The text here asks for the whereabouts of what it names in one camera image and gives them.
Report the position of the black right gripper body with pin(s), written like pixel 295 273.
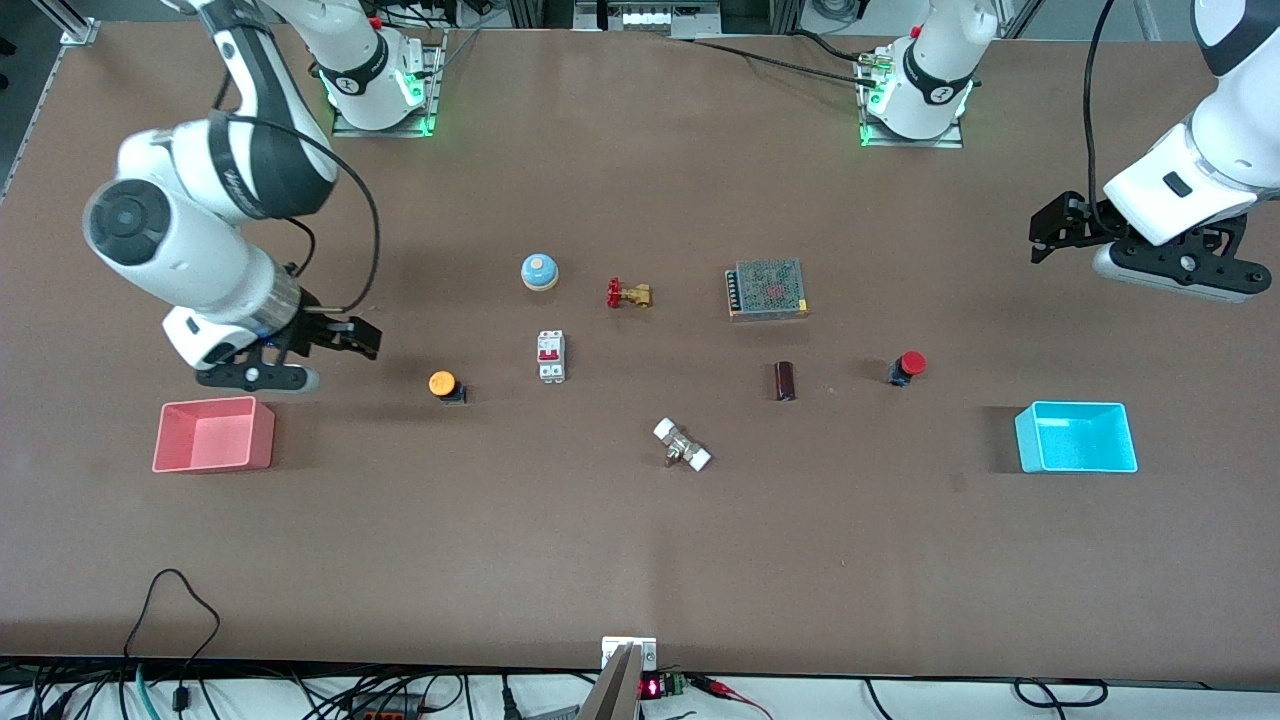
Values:
pixel 318 328

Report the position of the yellow push button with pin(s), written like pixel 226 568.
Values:
pixel 442 384

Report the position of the red push button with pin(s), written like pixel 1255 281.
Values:
pixel 911 363

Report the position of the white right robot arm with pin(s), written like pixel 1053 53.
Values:
pixel 170 240

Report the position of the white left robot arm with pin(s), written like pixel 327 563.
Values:
pixel 930 90

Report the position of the pink plastic box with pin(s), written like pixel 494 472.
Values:
pixel 212 437

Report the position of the white circuit breaker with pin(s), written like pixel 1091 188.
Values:
pixel 551 357

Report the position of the blue call bell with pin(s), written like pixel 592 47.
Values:
pixel 539 271

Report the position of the cyan plastic box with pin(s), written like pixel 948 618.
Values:
pixel 1076 438

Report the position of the metal mesh power supply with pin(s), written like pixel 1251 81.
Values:
pixel 768 290

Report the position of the dark brown cylindrical capacitor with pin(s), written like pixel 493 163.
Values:
pixel 785 381

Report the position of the brass fitting white caps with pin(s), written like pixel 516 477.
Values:
pixel 680 445

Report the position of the grey metal beam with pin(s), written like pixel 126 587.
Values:
pixel 612 695

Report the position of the white power strip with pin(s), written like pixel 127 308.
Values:
pixel 650 17

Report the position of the red digit display module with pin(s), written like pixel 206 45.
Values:
pixel 655 687

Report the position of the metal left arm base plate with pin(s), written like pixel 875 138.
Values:
pixel 948 141

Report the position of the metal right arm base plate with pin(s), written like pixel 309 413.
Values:
pixel 437 90

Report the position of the aluminium frame profile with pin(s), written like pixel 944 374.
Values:
pixel 75 25

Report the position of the white metal bracket plate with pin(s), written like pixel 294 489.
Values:
pixel 612 648

